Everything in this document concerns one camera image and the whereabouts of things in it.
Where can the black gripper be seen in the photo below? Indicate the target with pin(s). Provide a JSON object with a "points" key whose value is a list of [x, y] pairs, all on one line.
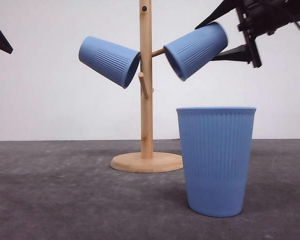
{"points": [[254, 17]]}

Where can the blue ribbed cup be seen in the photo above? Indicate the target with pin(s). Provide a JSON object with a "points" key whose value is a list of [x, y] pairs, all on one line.
{"points": [[193, 51], [216, 150], [113, 61]]}

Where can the blue ribbed cup front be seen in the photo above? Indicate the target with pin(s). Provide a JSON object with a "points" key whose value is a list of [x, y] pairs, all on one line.
{"points": [[216, 150]]}

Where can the wooden cup tree stand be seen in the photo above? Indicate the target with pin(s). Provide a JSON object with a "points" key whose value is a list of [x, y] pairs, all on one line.
{"points": [[147, 161]]}

